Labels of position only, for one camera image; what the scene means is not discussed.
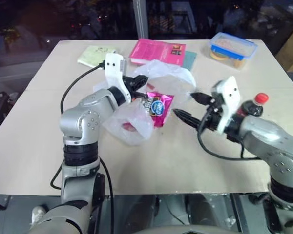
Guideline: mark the pale green booklet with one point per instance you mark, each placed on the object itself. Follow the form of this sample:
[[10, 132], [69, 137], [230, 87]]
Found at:
[[92, 55]]

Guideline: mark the pink book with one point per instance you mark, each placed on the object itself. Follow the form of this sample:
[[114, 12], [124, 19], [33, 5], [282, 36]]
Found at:
[[158, 52]]

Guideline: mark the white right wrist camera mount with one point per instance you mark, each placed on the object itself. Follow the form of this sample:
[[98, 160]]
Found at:
[[230, 97]]

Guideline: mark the grey metal pillar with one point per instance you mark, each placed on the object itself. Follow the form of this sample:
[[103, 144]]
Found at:
[[141, 19]]

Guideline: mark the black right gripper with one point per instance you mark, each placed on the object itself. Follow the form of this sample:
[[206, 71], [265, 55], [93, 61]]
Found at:
[[213, 117]]

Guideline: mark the pink snack packet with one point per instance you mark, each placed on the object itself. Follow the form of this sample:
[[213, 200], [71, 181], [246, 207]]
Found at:
[[161, 107]]

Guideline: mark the yellow tape roll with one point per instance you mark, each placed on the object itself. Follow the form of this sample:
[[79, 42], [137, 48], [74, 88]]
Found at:
[[218, 56]]

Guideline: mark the white shoe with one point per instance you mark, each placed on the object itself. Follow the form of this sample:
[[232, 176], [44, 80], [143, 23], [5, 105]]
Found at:
[[37, 214]]

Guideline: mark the clear plastic bag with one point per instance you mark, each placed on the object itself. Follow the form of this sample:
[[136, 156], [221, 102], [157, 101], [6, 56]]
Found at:
[[166, 73]]

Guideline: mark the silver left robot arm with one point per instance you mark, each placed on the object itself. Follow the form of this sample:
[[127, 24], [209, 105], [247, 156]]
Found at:
[[75, 119]]

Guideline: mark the teal notebook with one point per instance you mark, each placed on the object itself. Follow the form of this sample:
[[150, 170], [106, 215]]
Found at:
[[190, 59]]

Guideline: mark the cola bottle with red cap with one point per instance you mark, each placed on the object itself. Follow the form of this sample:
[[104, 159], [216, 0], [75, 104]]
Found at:
[[255, 108]]

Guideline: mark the black bag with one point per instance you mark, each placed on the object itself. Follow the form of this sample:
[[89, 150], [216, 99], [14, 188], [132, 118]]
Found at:
[[0, 104]]

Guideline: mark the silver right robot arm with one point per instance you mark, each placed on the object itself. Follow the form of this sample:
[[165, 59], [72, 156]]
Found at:
[[263, 136]]

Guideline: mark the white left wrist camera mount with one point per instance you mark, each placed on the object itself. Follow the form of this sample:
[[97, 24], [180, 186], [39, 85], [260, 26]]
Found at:
[[113, 70]]

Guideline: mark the brown cardboard box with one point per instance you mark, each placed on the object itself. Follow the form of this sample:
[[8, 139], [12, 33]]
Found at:
[[291, 52]]

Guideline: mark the clear container with blue lid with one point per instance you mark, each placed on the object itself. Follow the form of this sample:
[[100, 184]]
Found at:
[[234, 45]]

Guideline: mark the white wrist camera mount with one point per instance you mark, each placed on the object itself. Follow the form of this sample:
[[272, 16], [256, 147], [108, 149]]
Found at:
[[230, 97], [113, 70]]

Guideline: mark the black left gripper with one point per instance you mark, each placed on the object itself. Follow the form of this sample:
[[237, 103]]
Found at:
[[129, 85]]

